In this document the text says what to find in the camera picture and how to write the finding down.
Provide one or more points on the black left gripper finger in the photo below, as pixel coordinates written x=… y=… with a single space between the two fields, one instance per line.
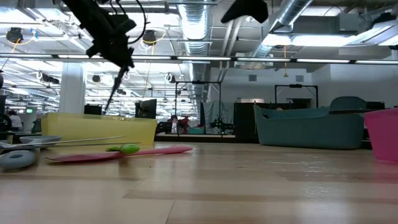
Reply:
x=127 y=59
x=115 y=59

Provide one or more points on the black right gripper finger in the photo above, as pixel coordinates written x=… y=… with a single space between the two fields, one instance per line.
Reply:
x=248 y=7

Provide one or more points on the black kitchen knife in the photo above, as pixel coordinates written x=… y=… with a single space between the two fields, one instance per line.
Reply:
x=116 y=84

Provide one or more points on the green silicone spatula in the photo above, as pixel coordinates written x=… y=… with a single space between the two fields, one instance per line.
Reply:
x=129 y=148

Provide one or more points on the pink silicone spatula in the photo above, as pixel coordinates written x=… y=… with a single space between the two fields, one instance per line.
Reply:
x=93 y=156

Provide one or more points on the grey-blue silicone spoon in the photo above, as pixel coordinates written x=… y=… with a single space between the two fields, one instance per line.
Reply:
x=40 y=139

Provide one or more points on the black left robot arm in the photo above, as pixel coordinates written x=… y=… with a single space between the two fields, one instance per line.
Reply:
x=81 y=7

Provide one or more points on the white building column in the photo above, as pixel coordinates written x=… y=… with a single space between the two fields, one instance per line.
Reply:
x=72 y=88

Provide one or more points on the yellow plastic bin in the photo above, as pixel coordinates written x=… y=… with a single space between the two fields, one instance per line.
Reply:
x=99 y=129

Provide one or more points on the black cabinet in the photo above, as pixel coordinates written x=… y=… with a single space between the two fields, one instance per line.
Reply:
x=245 y=121

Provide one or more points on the person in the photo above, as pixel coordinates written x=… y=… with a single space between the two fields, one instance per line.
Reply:
x=15 y=119

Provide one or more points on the teal plastic bin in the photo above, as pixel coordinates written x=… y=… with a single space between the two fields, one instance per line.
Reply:
x=311 y=130

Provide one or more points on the red framed grater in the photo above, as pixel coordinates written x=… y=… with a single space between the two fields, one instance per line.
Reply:
x=15 y=159

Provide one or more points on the red translucent plastic bin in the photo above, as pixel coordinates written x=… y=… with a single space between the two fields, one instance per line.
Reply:
x=384 y=133

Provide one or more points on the silver ceiling duct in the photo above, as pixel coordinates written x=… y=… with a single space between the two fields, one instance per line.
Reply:
x=289 y=15
x=196 y=28

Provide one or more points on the black background frame stand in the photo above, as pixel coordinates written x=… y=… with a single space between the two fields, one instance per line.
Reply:
x=198 y=82
x=295 y=85

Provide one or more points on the black aluminium table frame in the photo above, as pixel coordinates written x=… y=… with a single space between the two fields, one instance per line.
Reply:
x=202 y=137

